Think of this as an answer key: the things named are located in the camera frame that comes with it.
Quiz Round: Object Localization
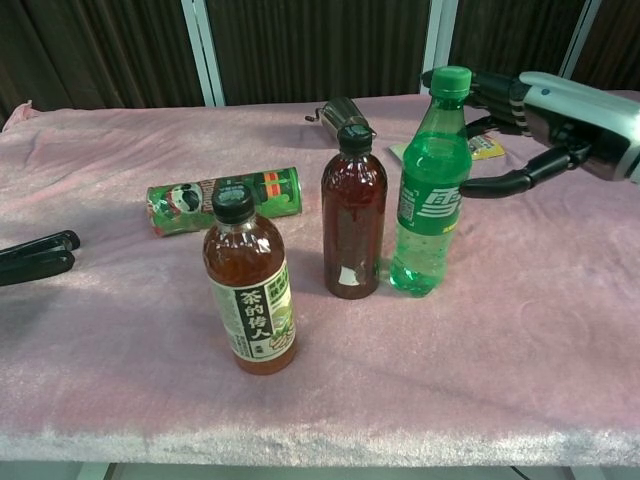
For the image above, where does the dark unlabelled tea bottle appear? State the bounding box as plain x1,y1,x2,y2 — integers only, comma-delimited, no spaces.
320,123,389,301

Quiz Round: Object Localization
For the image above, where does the razor blister pack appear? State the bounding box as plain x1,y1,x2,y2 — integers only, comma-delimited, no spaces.
385,130,507,164

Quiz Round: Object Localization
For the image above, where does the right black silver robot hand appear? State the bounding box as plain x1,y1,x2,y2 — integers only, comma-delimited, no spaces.
419,68,640,200

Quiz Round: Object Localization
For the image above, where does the black stapler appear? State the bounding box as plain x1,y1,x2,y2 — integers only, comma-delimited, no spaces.
0,229,82,288

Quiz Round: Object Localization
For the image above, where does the green plastic soda bottle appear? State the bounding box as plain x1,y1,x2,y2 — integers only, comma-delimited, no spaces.
388,65,474,300

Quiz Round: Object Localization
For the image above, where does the pink table cloth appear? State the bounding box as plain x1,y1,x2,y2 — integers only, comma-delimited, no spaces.
0,89,640,464

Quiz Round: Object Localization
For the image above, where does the green chips can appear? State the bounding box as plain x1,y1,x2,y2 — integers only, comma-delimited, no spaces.
145,166,304,239

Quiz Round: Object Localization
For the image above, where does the white partition post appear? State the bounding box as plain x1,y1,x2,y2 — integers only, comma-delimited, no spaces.
556,0,605,79
416,0,459,96
181,0,227,107

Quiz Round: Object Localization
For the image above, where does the labelled brown tea bottle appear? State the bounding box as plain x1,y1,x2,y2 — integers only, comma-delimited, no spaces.
201,185,298,377

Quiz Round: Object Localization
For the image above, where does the steel cup with handle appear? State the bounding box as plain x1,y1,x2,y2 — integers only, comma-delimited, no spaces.
304,96,377,139

